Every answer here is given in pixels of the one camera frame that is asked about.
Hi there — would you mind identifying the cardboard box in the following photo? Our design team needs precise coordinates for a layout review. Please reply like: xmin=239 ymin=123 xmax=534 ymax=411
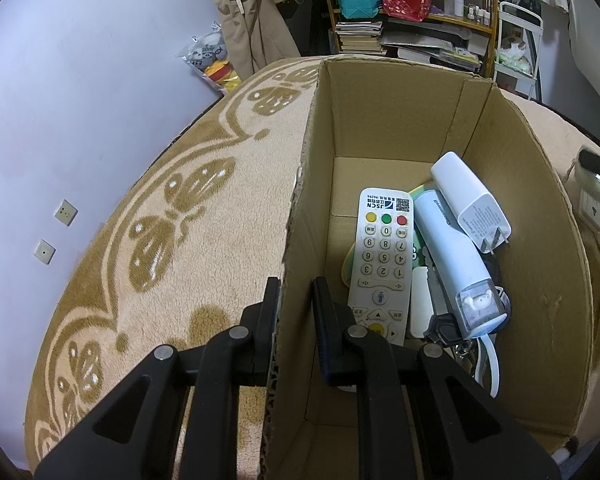
xmin=260 ymin=56 xmax=593 ymax=480

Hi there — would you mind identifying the bag of plush toys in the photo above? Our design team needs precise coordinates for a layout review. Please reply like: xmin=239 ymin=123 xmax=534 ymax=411
xmin=176 ymin=22 xmax=241 ymax=93

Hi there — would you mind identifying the white remote control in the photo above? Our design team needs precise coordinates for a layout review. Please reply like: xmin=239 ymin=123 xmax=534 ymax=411
xmin=347 ymin=187 xmax=413 ymax=348

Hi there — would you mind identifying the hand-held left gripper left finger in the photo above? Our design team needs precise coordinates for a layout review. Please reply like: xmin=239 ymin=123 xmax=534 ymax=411
xmin=34 ymin=276 xmax=282 ymax=480

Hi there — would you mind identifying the beige hanging coat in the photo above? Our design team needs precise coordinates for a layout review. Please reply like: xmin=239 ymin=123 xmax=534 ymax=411
xmin=210 ymin=0 xmax=301 ymax=78

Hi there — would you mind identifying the green tissue packet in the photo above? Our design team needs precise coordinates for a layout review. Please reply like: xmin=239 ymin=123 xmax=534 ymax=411
xmin=497 ymin=52 xmax=533 ymax=74

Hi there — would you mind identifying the green oval board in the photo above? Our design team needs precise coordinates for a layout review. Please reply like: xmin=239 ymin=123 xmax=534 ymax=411
xmin=341 ymin=185 xmax=433 ymax=286

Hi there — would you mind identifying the dark hanging garment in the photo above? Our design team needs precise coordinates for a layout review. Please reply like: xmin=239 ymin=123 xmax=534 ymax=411
xmin=275 ymin=0 xmax=331 ymax=56

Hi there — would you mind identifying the white metal cart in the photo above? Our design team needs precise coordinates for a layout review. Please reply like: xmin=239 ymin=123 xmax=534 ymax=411
xmin=492 ymin=0 xmax=543 ymax=101

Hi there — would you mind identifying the white plug charger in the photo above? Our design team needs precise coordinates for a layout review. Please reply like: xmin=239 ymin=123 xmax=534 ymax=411
xmin=430 ymin=151 xmax=512 ymax=255

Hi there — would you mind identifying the row of small bottles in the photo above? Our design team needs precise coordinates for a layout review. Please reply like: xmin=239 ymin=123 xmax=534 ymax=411
xmin=465 ymin=4 xmax=493 ymax=27

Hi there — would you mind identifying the pile of flat books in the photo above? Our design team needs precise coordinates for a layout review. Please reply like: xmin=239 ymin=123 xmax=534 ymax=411
xmin=380 ymin=22 xmax=486 ymax=73

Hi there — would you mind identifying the wooden shelf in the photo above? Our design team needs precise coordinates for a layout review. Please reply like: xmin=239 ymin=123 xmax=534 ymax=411
xmin=317 ymin=0 xmax=501 ymax=81

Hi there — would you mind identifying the white square box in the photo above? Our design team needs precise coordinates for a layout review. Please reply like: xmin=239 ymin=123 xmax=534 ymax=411
xmin=410 ymin=266 xmax=435 ymax=339

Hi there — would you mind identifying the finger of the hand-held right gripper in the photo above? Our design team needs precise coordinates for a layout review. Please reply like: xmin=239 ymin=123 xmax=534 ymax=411
xmin=578 ymin=146 xmax=600 ymax=184

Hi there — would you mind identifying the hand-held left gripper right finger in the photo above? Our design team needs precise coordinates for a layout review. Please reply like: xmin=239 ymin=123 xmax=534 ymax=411
xmin=312 ymin=276 xmax=561 ymax=480

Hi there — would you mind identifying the stack of old books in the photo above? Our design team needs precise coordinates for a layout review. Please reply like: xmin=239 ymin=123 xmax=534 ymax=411
xmin=335 ymin=19 xmax=387 ymax=56

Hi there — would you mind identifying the light blue corded device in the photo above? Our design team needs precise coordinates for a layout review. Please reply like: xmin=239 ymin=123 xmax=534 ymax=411
xmin=412 ymin=187 xmax=511 ymax=398

